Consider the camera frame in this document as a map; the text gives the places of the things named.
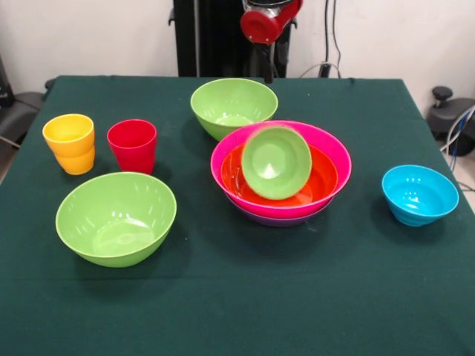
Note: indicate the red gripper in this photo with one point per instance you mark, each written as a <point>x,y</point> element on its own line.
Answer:
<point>261,27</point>

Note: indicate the medium green bowl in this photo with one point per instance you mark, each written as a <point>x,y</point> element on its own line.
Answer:
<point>230,100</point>

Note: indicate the small ribbed green bowl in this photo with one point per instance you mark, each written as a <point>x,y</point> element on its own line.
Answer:
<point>276,163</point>

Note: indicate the pink bowl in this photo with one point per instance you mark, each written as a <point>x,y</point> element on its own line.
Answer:
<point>226,155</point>

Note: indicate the orange bowl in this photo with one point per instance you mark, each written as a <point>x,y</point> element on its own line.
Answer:
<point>323,178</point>

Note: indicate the purple bowl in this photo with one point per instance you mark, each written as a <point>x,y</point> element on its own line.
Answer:
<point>278,223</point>

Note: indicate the red cup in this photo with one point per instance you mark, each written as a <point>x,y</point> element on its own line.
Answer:
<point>131,148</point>

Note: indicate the large green bowl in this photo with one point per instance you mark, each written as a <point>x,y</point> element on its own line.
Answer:
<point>115,219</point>

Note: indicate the black plug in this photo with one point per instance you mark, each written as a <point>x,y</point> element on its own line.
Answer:
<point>325,69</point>

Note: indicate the black chair with round knob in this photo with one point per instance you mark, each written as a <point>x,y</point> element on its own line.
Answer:
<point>445,118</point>

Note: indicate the small blue bowl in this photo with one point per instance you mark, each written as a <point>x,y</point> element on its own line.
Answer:
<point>419,196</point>

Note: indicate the yellow cup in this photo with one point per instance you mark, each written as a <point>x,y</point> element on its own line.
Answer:
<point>70,148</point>

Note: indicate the dark green tablecloth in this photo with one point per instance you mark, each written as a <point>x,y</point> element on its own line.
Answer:
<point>237,296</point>

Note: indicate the black office chair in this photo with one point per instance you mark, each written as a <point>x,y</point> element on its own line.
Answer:
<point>22,104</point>

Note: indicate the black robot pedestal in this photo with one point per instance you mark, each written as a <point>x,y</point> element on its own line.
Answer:
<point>211,37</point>

